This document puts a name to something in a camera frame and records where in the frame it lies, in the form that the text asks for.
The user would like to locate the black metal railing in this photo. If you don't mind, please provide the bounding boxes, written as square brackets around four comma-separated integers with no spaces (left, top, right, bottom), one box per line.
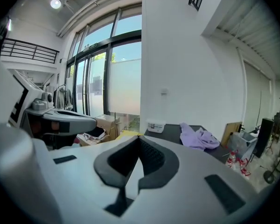
[0,38,60,65]

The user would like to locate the purple cloth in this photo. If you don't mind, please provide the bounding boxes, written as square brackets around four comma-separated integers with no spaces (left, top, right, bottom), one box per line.
[179,122,221,152]

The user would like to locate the black standing fan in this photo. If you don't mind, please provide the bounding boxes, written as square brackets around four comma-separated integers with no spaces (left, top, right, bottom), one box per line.
[263,152,280,184]

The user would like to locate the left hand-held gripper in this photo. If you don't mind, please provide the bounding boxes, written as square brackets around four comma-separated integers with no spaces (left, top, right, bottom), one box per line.
[0,43,91,132]

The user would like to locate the white plastic lidded container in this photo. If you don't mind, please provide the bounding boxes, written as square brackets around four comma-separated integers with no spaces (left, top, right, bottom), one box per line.
[146,118,167,133]

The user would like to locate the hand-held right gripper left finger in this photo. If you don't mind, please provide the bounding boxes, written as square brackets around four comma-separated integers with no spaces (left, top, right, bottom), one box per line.
[40,135,141,224]

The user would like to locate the clear plastic storage bin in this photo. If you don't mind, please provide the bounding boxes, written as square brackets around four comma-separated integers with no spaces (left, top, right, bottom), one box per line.
[228,131,259,160]

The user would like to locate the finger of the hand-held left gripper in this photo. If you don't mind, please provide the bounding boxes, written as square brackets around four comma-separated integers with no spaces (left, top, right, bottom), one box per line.
[40,112,98,135]

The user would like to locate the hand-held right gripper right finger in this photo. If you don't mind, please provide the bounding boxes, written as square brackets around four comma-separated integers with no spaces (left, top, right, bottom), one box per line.
[130,135,266,224]

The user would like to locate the black bin with yellow lid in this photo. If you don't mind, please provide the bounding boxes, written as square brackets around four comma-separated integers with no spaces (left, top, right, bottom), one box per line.
[115,129,141,141]

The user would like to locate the brown cardboard box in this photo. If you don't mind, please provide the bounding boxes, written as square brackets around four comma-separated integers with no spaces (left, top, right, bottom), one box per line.
[78,114,121,147]

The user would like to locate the leaning wooden board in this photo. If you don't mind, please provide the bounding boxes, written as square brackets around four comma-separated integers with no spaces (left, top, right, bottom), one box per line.
[220,121,244,147]

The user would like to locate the clothes rack with garments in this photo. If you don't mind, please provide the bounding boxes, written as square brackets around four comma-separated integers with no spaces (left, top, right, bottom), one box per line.
[53,84,73,111]

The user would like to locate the white bags with red handles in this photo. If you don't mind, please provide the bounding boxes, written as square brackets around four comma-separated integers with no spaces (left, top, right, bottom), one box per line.
[225,148,253,180]

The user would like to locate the glass window with dark frame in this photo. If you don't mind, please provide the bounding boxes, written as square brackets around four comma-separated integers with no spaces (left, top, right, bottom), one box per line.
[66,2,142,126]

